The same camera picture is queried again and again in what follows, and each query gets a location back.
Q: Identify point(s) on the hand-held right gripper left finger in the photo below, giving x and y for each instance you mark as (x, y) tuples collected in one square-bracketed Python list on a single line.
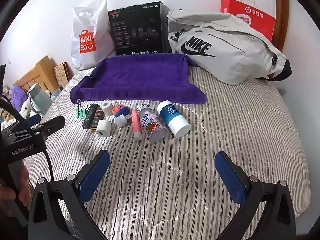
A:
[(96, 175)]

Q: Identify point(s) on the wooden headboard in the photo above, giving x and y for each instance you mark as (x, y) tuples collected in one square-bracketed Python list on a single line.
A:
[(42, 70)]

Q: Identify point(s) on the small orange blue jar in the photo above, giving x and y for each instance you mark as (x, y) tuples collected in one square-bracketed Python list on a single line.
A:
[(118, 110)]

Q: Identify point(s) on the small brown label bottle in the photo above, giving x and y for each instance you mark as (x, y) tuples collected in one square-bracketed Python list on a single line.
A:
[(98, 117)]

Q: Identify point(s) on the purple plush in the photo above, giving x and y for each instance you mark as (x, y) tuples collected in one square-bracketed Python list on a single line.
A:
[(18, 95)]

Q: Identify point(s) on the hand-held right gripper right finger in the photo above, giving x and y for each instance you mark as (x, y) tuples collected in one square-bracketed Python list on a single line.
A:
[(230, 180)]

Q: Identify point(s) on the red paper bag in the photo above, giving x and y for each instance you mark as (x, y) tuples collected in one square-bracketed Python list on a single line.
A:
[(260, 22)]

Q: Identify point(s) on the clear candy bottle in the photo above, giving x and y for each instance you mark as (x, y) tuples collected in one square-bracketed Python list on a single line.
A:
[(152, 127)]

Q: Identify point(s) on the pink tube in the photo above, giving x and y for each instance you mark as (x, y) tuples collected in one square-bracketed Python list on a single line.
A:
[(137, 125)]

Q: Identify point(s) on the brown patterned book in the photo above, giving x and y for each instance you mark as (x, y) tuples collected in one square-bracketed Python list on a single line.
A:
[(61, 76)]

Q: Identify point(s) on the striped bed sheet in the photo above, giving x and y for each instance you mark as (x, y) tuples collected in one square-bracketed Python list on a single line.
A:
[(175, 180)]

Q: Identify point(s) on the white paper tag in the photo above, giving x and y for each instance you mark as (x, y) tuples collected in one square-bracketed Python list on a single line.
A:
[(103, 128)]

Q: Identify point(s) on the purple towel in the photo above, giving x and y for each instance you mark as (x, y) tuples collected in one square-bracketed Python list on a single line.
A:
[(137, 80)]

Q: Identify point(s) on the green binder clip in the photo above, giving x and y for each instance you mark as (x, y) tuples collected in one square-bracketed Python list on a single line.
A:
[(81, 113)]

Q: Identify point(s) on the black headset box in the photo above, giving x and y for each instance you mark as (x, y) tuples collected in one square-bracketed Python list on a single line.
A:
[(137, 30)]

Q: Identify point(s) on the grey sling bag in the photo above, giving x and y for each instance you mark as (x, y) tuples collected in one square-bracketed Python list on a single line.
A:
[(237, 55)]

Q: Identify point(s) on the white plastic shopping bag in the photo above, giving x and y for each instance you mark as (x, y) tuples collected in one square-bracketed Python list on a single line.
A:
[(95, 25)]

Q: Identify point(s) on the white tape roll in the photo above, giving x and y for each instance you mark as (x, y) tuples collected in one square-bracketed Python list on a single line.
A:
[(106, 107)]

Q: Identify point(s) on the black tube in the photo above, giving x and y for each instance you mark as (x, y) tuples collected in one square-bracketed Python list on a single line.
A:
[(90, 116)]

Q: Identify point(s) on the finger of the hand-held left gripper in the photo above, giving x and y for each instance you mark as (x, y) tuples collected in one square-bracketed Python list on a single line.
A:
[(53, 126), (33, 120)]

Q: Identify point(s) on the brown wooden frame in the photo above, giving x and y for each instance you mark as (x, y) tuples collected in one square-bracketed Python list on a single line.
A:
[(282, 17)]

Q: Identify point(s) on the person's left hand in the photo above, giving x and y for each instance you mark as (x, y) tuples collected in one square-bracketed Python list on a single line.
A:
[(6, 200)]

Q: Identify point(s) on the mint green kettle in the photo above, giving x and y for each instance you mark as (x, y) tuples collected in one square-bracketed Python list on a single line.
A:
[(40, 100)]

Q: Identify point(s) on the blue white bottle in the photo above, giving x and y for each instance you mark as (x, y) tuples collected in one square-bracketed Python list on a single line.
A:
[(172, 117)]

